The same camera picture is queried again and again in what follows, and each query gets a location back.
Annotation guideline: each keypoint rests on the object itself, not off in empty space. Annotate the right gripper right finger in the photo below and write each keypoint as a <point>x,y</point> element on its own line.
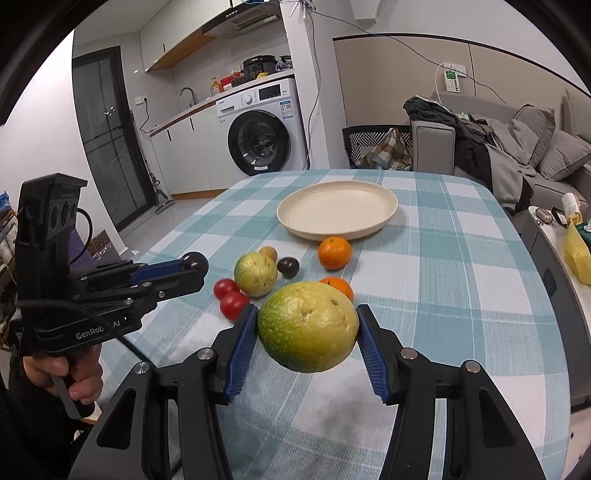
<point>484,439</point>

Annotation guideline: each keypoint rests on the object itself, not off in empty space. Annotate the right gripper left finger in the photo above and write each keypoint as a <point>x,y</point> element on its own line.
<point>130,440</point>

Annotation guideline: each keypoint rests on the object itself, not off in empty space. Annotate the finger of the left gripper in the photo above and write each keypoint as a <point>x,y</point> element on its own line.
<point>171,283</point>
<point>138,269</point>

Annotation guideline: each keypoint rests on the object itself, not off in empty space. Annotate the pale green guava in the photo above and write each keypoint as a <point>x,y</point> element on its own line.
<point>255,274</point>

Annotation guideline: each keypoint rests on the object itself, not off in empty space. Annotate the brown longan fruit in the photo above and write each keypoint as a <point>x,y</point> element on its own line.
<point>269,252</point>

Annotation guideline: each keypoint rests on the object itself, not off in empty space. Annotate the large green yellow citrus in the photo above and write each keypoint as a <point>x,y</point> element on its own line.
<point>308,327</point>

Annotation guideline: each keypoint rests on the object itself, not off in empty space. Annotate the orange mandarin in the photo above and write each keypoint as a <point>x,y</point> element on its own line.
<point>341,285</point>
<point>334,253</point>

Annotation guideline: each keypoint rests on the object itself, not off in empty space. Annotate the orange mandarin front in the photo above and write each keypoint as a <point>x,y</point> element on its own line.
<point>341,285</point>

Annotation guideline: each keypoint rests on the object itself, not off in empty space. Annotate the dark purple plum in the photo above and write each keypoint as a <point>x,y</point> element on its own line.
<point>288,267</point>
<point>194,261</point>

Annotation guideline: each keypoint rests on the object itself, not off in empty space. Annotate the red tomato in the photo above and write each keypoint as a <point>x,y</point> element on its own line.
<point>223,287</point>
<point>232,304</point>

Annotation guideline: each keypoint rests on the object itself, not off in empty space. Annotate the left hand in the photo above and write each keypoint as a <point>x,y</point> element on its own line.
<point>83,368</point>

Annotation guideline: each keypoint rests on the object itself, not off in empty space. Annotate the black glass door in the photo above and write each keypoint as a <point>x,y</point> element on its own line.
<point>108,136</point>

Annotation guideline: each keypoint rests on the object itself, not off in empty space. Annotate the white washing machine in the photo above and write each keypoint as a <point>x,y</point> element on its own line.
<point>263,128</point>

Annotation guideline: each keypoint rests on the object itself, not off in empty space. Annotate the yellow bag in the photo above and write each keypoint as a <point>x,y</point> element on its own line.
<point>577,252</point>

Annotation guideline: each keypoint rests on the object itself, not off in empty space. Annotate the cream round plate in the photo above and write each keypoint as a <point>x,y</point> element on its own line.
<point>349,209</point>

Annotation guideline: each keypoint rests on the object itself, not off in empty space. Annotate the black patterned chair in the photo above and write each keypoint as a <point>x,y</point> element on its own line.
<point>359,140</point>

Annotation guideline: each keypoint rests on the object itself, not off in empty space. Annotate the plaid cloth on chair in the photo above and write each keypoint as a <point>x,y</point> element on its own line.
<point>390,154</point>

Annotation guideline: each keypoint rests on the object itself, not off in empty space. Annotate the grey cushion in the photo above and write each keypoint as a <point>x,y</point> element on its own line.
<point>565,155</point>

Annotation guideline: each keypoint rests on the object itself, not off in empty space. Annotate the dark clothes pile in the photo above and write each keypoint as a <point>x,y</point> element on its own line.
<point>444,143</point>

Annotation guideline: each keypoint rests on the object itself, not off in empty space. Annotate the grey sofa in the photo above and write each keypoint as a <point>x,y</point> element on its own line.
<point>525,133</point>

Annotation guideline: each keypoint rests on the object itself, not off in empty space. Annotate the black camera module left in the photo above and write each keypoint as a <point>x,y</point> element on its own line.
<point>46,215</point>

